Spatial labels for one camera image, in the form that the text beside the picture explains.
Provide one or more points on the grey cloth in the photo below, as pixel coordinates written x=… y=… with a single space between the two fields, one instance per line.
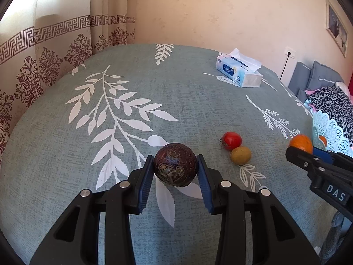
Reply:
x=333 y=234

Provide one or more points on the grey cushion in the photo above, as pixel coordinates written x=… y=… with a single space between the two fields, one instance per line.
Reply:
x=325 y=74
x=299 y=80

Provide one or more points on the white blue tissue pack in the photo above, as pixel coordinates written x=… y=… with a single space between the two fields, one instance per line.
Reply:
x=237 y=70

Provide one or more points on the leopard print cloth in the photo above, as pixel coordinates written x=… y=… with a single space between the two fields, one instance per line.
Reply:
x=333 y=105

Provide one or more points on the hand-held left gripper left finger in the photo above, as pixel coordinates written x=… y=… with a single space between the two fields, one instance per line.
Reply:
x=146 y=183

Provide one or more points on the light blue lace basket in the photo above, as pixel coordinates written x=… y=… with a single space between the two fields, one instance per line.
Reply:
x=335 y=135

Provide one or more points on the red tomato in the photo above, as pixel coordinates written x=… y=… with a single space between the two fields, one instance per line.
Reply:
x=232 y=140

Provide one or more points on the dark brown round fruit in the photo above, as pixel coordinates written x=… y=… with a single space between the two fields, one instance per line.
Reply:
x=175 y=164

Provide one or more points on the small tan round fruit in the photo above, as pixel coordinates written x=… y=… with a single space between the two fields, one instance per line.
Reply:
x=241 y=156

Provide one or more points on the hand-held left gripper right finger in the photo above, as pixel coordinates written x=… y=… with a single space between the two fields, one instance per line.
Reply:
x=204 y=183

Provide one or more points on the framed wall picture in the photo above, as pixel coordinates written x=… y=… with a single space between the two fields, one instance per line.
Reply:
x=337 y=27

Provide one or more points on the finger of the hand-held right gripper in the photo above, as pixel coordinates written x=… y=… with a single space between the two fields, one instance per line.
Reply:
x=299 y=158
x=321 y=154

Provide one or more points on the orange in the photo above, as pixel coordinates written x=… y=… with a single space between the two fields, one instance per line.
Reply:
x=301 y=143
x=323 y=140

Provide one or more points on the pink cloth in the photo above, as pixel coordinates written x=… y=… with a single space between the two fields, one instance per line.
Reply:
x=309 y=99

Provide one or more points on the white wall socket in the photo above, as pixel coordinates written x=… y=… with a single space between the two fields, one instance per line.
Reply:
x=291 y=52

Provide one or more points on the green leaf print tablecloth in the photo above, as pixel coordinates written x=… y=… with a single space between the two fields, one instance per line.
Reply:
x=193 y=102

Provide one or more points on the beige patterned curtain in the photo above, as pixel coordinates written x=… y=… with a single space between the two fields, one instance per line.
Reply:
x=41 y=47

